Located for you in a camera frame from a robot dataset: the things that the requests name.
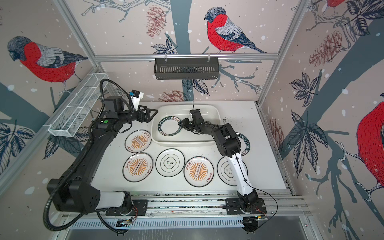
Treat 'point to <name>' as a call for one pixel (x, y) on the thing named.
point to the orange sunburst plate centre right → (198, 171)
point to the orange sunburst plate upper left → (138, 141)
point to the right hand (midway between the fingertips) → (179, 125)
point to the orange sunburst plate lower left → (137, 167)
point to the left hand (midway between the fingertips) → (150, 108)
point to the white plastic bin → (210, 113)
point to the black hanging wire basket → (186, 68)
